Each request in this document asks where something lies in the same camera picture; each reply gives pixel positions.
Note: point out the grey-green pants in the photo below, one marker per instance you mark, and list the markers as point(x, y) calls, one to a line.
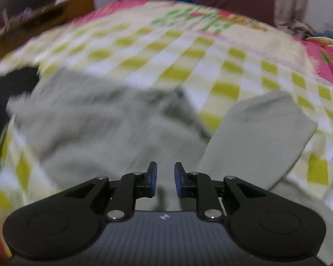
point(100, 133)

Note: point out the wooden bedside cabinet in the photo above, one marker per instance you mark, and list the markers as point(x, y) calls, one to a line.
point(47, 23)

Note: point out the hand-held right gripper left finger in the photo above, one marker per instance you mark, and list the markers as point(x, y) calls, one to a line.
point(153, 178)

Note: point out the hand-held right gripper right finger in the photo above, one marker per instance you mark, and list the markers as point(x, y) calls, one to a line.
point(178, 178)

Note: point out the beige curtain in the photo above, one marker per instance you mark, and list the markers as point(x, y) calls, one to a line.
point(290, 0)

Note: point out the blue cloth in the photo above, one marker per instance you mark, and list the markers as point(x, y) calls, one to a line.
point(331, 36)

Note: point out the green checkered bed sheet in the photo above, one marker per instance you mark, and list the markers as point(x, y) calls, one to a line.
point(169, 50)

